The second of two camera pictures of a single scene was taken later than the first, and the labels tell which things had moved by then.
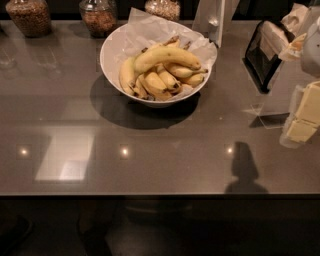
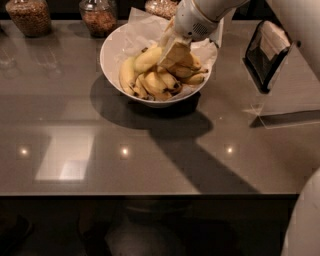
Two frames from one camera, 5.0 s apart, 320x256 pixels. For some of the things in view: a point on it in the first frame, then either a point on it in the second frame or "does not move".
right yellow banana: [182, 72] does not move
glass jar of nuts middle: [100, 17] does not move
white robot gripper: [312, 50] to [188, 20]
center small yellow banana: [165, 76] does not move
